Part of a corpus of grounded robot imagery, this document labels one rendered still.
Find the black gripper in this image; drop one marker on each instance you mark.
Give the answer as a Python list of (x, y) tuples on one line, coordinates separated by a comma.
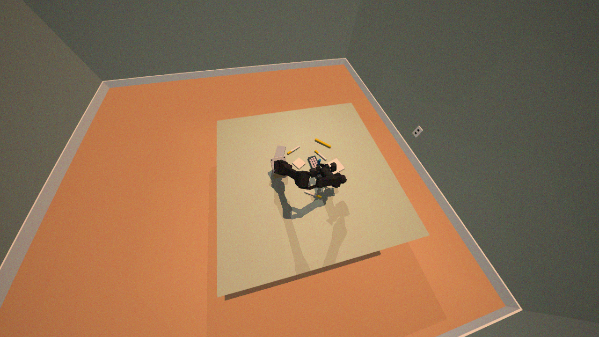
[(324, 168)]

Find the grey keyboard with keys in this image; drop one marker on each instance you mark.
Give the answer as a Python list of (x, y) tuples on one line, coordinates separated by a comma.
[(313, 162)]

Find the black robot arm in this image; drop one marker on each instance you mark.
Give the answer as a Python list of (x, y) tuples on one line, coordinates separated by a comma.
[(301, 178)]

